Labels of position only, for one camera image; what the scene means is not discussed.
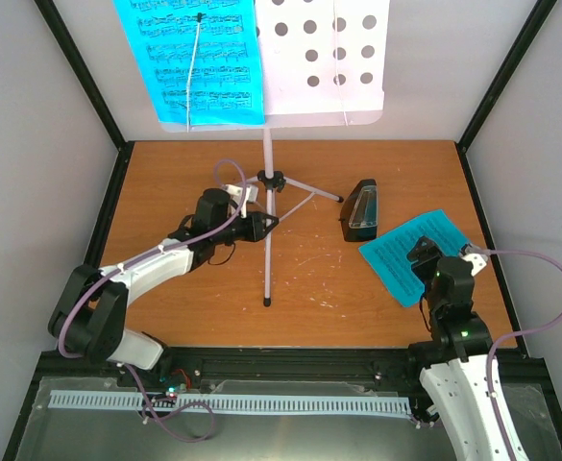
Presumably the black right frame post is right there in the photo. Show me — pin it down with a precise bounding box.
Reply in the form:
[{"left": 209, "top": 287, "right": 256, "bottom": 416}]
[{"left": 456, "top": 0, "right": 557, "bottom": 155}]

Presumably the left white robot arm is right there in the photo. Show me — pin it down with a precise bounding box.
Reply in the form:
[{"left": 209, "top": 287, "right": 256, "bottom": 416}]
[{"left": 48, "top": 188, "right": 280, "bottom": 387}]

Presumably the light blue cable duct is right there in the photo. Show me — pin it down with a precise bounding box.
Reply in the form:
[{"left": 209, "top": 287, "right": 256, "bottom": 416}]
[{"left": 47, "top": 390, "right": 411, "bottom": 419}]

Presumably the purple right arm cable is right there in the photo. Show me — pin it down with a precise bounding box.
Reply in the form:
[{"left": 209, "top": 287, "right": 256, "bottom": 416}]
[{"left": 409, "top": 247, "right": 562, "bottom": 429}]

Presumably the black front frame rail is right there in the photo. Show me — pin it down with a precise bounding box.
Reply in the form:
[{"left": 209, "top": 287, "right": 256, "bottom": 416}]
[{"left": 33, "top": 347, "right": 553, "bottom": 396}]

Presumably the white tripod music stand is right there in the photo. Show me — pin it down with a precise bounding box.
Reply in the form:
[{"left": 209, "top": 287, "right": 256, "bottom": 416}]
[{"left": 158, "top": 0, "right": 391, "bottom": 307}]

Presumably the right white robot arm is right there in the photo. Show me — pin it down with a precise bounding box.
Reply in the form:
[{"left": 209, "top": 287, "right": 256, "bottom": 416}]
[{"left": 407, "top": 236, "right": 528, "bottom": 460}]

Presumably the black metronome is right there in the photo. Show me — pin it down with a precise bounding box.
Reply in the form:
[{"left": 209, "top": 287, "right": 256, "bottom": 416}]
[{"left": 339, "top": 179, "right": 379, "bottom": 242}]

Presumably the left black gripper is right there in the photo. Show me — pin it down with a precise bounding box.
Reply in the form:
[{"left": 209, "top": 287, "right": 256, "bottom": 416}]
[{"left": 212, "top": 209, "right": 278, "bottom": 244}]

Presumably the clear plastic metronome cover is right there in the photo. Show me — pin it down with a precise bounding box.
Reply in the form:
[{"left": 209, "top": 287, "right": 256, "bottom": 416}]
[{"left": 349, "top": 186, "right": 378, "bottom": 229}]

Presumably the blue sheet music page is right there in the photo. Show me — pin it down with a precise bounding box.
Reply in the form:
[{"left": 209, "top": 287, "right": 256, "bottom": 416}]
[
  {"left": 114, "top": 0, "right": 265, "bottom": 130},
  {"left": 358, "top": 207, "right": 472, "bottom": 308}
]

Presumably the black aluminium frame post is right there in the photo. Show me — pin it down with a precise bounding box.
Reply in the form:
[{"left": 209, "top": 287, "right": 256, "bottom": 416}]
[{"left": 33, "top": 0, "right": 135, "bottom": 155}]

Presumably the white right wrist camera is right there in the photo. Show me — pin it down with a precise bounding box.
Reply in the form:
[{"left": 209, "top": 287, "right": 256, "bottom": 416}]
[{"left": 458, "top": 243, "right": 489, "bottom": 277}]

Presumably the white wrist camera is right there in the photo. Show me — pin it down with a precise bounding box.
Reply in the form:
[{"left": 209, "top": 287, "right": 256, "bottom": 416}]
[
  {"left": 458, "top": 243, "right": 489, "bottom": 277},
  {"left": 221, "top": 183, "right": 258, "bottom": 218}
]

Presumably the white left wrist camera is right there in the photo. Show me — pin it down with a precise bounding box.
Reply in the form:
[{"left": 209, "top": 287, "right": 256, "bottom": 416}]
[{"left": 221, "top": 183, "right": 258, "bottom": 218}]

